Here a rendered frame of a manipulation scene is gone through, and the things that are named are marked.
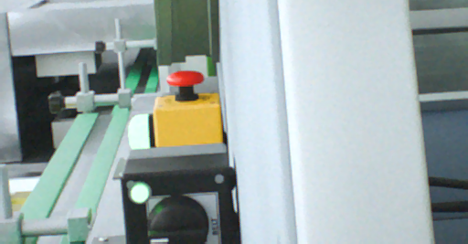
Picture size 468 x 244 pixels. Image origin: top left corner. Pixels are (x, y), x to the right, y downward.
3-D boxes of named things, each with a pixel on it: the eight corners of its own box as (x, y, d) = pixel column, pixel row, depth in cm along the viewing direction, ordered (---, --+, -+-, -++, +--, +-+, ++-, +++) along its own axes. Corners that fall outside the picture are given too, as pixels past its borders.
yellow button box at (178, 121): (227, 152, 103) (160, 156, 103) (222, 87, 102) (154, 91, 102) (228, 169, 96) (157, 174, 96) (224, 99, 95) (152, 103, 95)
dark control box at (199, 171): (237, 234, 76) (135, 241, 76) (231, 141, 75) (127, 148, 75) (241, 271, 68) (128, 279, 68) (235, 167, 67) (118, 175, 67)
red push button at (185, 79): (169, 100, 100) (166, 69, 100) (206, 98, 100) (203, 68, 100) (167, 108, 96) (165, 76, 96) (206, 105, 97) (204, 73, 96)
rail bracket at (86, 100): (138, 164, 145) (58, 169, 145) (129, 58, 142) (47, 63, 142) (136, 168, 143) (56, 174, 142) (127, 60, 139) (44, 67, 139)
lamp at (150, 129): (159, 149, 102) (132, 151, 102) (155, 109, 101) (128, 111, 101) (157, 159, 97) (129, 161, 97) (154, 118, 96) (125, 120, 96)
